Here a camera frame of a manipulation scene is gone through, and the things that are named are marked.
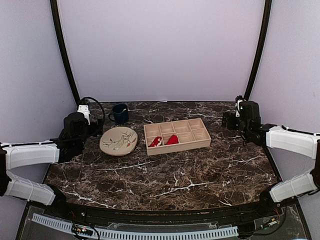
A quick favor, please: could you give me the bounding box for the right black frame post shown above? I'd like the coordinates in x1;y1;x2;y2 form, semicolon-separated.
244;0;273;100

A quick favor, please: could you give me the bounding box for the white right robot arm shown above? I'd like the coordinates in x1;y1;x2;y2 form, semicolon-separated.
222;97;320;217

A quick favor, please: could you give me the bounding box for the white slotted cable duct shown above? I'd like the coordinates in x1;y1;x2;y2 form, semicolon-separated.
31;213;239;240

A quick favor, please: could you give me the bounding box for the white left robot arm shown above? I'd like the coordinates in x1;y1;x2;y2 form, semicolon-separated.
0;112;105;218

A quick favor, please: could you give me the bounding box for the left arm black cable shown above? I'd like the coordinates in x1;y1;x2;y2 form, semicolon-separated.
49;96;106;145

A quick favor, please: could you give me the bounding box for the red sock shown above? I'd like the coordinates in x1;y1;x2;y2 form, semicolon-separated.
148;136;162;148
166;134;179;145

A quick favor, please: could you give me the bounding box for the cream plate with bird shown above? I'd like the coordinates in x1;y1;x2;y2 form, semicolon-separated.
99;126;138;156

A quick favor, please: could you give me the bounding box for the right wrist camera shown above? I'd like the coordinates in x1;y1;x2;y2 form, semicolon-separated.
235;95;245;118

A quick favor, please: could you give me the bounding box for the dark blue mug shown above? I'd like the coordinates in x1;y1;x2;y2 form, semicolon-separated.
108;103;129;125

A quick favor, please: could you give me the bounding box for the black frame post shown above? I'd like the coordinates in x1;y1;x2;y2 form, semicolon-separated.
244;0;273;100
49;0;81;104

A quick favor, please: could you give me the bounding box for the left black frame post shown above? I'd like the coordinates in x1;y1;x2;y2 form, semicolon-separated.
49;0;81;104

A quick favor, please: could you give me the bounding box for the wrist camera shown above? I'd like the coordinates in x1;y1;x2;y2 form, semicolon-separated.
77;98;91;125
235;95;245;118

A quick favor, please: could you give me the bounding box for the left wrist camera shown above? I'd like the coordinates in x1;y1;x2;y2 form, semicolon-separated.
77;98;91;125

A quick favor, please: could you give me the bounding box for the small circuit board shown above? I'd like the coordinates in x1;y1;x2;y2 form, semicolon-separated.
71;224;94;236

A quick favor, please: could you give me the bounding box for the wooden compartment tray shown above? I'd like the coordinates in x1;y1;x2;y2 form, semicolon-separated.
143;118;212;156

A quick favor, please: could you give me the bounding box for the black front table rail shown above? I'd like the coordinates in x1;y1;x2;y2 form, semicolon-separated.
27;192;298;226

